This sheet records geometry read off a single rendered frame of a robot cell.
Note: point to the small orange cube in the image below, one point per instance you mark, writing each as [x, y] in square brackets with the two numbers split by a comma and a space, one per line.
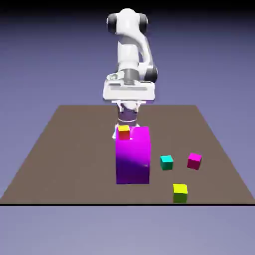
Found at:
[124, 133]

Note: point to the small teal cube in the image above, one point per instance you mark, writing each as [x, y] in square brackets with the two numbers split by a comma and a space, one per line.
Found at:
[167, 163]

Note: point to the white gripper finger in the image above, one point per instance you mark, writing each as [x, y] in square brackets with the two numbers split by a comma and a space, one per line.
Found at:
[120, 106]
[137, 106]

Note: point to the small magenta cube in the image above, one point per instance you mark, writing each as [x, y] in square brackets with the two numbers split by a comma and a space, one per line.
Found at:
[194, 161]

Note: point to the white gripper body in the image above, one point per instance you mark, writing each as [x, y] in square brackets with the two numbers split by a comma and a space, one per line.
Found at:
[128, 93]

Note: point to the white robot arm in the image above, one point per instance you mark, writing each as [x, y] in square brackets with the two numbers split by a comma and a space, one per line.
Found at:
[127, 29]

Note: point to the large magenta box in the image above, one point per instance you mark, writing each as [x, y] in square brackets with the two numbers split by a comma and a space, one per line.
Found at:
[133, 157]

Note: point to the small yellow cube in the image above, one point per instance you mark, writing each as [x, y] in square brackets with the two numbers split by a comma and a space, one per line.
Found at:
[180, 193]

